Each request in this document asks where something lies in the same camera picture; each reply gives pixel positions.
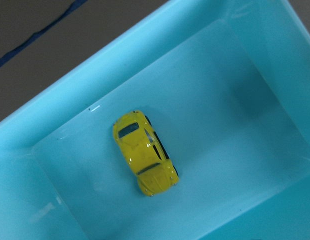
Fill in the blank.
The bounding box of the yellow beetle toy car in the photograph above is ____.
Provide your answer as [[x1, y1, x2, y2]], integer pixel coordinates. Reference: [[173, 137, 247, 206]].
[[112, 110, 179, 197]]

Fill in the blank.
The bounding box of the teal plastic bin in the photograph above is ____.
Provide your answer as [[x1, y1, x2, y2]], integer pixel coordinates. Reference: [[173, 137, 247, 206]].
[[0, 0, 310, 240]]

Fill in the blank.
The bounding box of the brown paper table cover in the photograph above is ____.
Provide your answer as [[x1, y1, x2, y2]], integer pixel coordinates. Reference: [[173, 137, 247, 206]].
[[0, 0, 164, 122]]

